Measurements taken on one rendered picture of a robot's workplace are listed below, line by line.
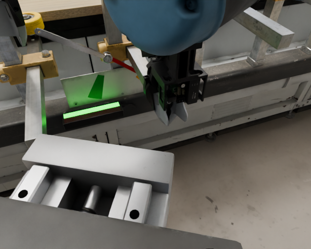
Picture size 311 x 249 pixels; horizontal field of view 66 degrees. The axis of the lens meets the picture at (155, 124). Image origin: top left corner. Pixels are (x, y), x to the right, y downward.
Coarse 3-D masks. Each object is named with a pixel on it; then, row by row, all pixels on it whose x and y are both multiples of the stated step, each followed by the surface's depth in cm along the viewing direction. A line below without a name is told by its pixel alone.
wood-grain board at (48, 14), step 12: (24, 0) 76; (36, 0) 76; (48, 0) 76; (60, 0) 76; (72, 0) 76; (84, 0) 76; (96, 0) 76; (48, 12) 70; (60, 12) 71; (72, 12) 72; (84, 12) 73; (96, 12) 75
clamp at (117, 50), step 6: (102, 42) 63; (108, 42) 63; (120, 42) 63; (126, 42) 63; (102, 48) 62; (108, 48) 62; (114, 48) 62; (120, 48) 63; (114, 54) 63; (120, 54) 64; (126, 54) 65; (102, 60) 64; (120, 60) 65
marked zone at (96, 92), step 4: (100, 76) 66; (96, 80) 67; (100, 80) 67; (96, 84) 68; (100, 84) 68; (92, 88) 68; (96, 88) 69; (100, 88) 69; (92, 92) 69; (96, 92) 70; (100, 92) 70; (88, 96) 70; (92, 96) 70; (96, 96) 70; (100, 96) 71
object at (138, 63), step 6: (126, 48) 63; (132, 48) 62; (138, 48) 62; (132, 54) 60; (138, 54) 60; (132, 60) 60; (138, 60) 58; (144, 60) 58; (138, 66) 56; (144, 66) 56; (138, 72) 57; (144, 72) 55
